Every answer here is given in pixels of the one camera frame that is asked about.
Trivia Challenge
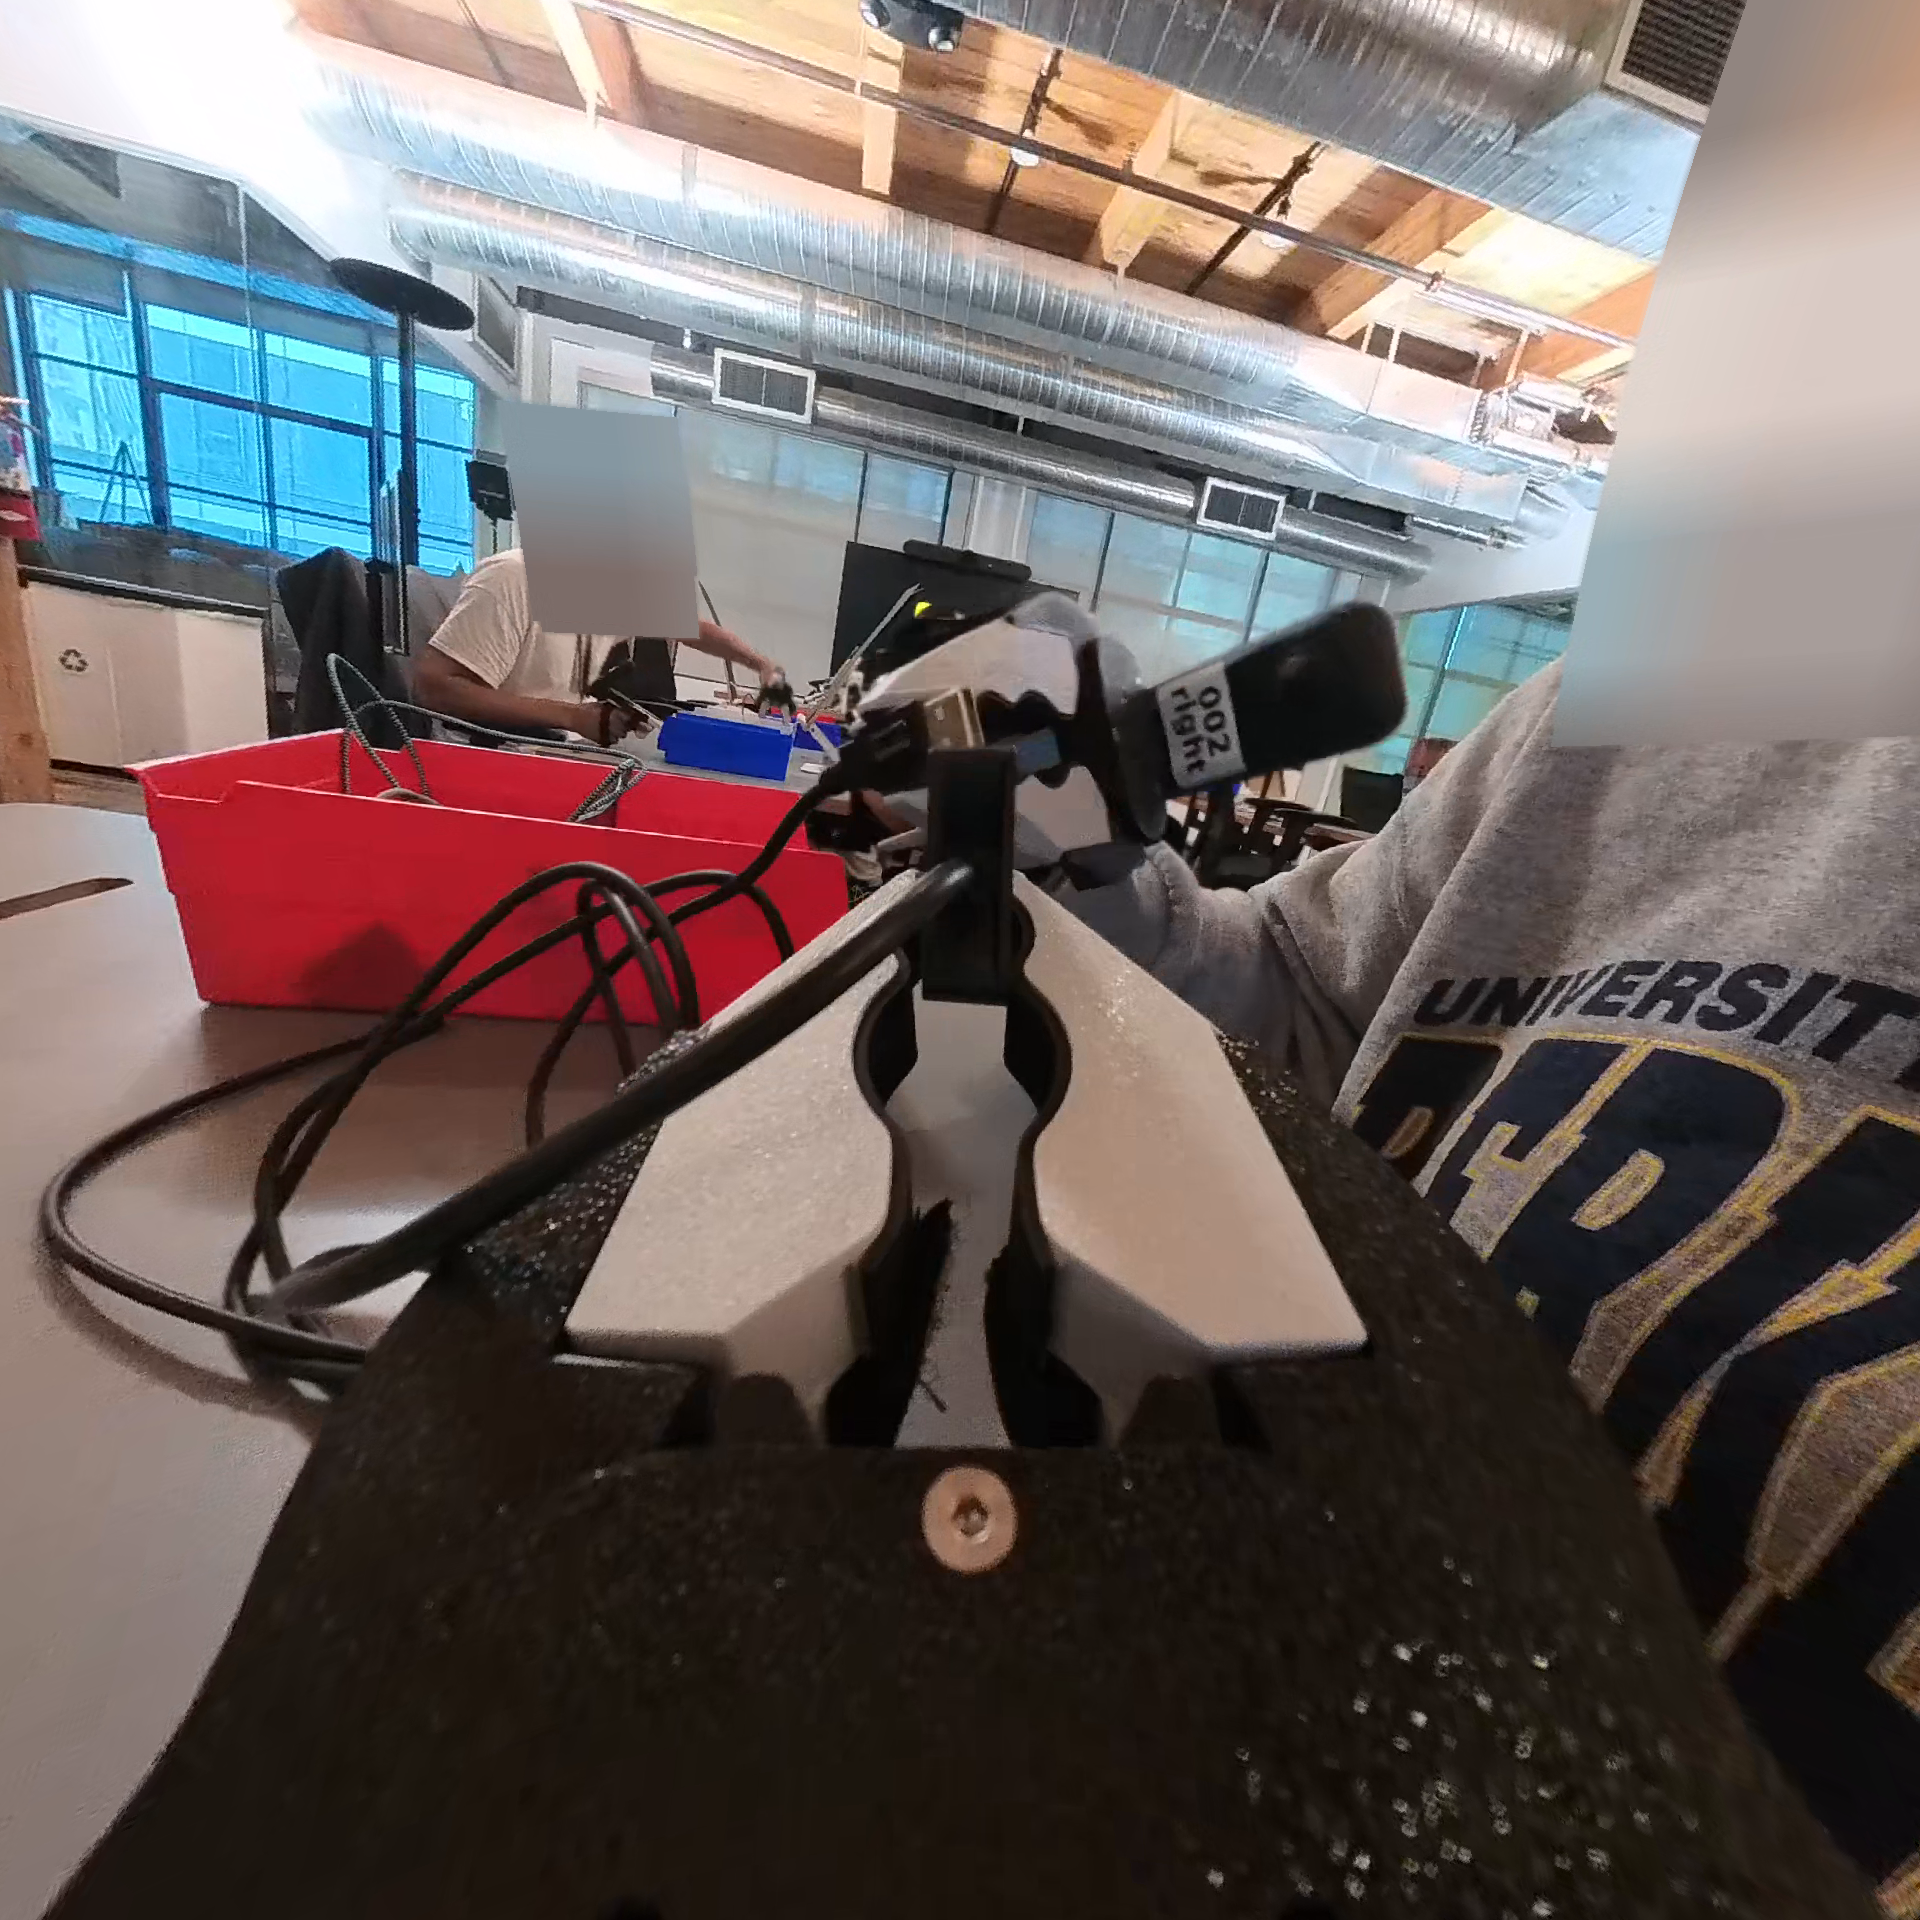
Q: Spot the black chair with jacket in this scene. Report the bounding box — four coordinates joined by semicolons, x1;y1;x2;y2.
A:
274;545;426;740

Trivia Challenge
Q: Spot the person's right forearm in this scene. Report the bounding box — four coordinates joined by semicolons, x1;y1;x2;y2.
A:
1101;666;1561;1120

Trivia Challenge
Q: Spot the white recycling cabinet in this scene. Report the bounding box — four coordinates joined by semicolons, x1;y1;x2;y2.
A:
17;566;276;774

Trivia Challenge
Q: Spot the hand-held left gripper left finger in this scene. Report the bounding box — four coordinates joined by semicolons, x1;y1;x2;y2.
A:
563;877;923;1435

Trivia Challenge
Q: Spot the person's grey printed sweatshirt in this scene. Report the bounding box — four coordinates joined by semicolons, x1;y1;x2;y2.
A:
1334;660;1920;1893

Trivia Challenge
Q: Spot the red plastic bin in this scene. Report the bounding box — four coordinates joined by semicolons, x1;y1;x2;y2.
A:
131;731;857;1027

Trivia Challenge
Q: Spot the black floor lamp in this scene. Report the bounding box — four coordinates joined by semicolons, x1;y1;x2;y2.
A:
326;254;477;663

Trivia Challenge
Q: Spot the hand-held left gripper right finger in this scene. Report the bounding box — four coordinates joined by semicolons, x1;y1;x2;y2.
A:
1001;883;1370;1429

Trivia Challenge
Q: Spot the large paned window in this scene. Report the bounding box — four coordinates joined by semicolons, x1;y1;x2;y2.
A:
0;206;485;576

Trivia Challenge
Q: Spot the blue storage bin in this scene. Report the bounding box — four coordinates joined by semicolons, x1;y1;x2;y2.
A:
653;708;799;786

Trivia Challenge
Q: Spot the black usb cable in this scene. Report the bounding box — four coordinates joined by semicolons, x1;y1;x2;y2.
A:
41;686;991;1375

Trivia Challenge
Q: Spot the black monitor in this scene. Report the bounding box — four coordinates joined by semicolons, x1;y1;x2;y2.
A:
828;537;1040;684

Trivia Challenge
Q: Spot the wooden post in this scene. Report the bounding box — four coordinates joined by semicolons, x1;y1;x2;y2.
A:
0;533;57;809

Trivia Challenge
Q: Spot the black slim usb hub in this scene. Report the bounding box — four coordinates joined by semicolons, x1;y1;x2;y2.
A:
917;744;1028;1004

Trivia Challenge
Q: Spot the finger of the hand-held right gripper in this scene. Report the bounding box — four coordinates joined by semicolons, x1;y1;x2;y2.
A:
857;589;1109;726
973;732;1141;881

